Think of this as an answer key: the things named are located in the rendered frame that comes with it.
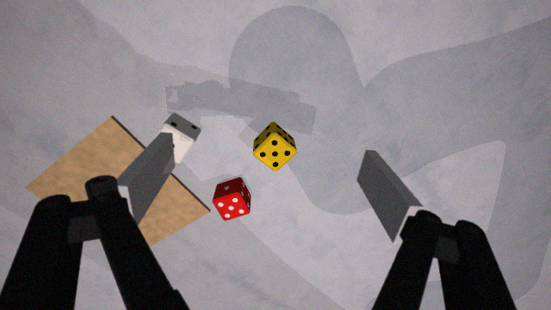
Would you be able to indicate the white die with black pips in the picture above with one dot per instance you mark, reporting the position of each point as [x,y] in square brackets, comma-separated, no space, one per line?
[184,132]

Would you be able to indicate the tan mat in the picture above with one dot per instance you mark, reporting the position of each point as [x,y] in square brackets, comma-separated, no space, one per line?
[109,150]

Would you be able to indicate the red die with white pips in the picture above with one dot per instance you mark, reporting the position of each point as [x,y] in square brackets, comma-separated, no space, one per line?
[232,199]

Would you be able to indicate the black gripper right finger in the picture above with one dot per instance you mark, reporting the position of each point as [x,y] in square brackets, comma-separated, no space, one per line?
[475,282]

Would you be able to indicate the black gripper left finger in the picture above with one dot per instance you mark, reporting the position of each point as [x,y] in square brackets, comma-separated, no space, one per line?
[45,270]

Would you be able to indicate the yellow die with black pips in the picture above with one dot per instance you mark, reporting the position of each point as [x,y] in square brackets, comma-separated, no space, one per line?
[274,147]

